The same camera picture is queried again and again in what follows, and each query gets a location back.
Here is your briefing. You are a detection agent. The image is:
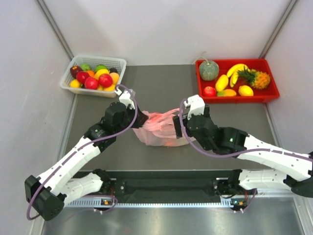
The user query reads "red apple right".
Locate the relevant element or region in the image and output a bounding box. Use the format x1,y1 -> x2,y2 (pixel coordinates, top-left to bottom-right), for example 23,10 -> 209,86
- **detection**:
98,73 -> 113,88

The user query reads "yellow lemon in basket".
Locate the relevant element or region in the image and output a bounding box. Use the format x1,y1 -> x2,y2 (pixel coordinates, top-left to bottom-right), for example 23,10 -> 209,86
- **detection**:
69,79 -> 81,88

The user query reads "orange pineapple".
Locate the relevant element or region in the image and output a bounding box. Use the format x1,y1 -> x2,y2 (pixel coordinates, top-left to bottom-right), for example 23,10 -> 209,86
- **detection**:
237,69 -> 271,90

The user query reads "red green yellow mango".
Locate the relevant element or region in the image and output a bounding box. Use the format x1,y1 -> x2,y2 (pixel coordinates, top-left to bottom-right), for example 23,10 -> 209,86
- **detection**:
217,89 -> 237,97

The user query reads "red apple left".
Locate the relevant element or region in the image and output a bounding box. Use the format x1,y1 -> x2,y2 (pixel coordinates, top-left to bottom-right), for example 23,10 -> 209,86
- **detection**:
76,71 -> 89,84

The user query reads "dark mangosteen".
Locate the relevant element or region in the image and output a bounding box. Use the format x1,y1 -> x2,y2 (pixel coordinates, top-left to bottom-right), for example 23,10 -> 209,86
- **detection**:
109,68 -> 118,73

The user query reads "pink printed plastic bag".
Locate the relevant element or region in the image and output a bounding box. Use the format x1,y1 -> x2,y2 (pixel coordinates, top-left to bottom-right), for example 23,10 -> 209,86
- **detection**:
133,108 -> 189,147

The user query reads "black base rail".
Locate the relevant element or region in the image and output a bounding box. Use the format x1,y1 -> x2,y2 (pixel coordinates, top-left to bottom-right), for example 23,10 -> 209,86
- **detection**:
73,168 -> 245,204

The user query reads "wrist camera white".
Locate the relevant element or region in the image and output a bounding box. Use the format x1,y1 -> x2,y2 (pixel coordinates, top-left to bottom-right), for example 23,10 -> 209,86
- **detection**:
183,94 -> 205,120
115,88 -> 135,110

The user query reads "green apple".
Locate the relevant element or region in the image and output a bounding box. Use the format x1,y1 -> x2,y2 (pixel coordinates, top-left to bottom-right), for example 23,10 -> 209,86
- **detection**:
94,65 -> 108,72

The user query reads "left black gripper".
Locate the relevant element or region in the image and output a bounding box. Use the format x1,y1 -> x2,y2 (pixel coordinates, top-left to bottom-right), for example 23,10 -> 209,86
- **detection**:
114,103 -> 148,134

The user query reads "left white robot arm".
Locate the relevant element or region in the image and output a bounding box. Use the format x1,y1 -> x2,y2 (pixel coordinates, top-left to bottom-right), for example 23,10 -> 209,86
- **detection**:
24,102 -> 148,221

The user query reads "red apple in tray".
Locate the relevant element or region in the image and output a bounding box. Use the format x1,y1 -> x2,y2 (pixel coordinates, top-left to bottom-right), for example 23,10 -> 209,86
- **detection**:
203,86 -> 217,97

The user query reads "dark red fruit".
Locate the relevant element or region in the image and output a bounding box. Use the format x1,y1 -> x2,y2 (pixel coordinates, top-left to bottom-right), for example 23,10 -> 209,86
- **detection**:
69,66 -> 83,79

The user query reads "yellow banana bunch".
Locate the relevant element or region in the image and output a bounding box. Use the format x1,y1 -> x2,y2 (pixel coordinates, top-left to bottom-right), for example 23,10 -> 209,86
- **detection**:
226,64 -> 248,88

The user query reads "white perforated plastic basket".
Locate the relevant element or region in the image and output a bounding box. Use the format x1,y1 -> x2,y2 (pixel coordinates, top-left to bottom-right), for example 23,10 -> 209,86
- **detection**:
60,55 -> 127,98

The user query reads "yellow fruit in basket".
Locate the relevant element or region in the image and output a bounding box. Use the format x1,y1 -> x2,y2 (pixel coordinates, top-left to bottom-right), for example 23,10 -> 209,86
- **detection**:
94,69 -> 110,80

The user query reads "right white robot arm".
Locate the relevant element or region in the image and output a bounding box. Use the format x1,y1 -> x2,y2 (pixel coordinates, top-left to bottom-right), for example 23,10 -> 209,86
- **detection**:
172,105 -> 313,198

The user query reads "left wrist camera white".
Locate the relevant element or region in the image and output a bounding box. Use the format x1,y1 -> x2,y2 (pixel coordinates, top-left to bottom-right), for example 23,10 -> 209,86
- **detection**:
115,88 -> 135,110

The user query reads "red plastic tray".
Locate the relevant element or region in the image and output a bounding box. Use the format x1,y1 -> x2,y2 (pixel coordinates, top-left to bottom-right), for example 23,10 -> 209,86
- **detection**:
195,58 -> 280,104

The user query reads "green melon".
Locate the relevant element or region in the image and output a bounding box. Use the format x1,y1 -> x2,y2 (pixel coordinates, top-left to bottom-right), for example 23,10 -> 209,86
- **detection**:
199,51 -> 220,81

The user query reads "orange peach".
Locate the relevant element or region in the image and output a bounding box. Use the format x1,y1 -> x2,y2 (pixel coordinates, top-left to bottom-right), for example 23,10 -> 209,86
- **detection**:
110,72 -> 120,85

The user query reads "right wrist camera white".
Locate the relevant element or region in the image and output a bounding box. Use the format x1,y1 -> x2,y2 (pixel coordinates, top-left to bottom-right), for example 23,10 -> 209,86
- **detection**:
183,94 -> 205,120

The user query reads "green lime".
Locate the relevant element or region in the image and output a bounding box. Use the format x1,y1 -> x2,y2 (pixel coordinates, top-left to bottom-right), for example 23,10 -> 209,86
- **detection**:
80,63 -> 92,71

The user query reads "grey slotted cable duct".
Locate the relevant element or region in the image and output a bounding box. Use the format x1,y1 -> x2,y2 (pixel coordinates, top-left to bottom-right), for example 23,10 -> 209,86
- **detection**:
64,197 -> 247,209

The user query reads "small orange tangerine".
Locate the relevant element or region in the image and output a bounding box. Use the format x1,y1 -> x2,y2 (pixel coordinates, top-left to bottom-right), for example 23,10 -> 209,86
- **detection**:
87,70 -> 95,77

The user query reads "red apple middle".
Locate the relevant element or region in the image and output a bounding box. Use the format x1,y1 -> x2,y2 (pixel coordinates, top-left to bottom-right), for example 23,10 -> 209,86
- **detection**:
84,76 -> 99,90

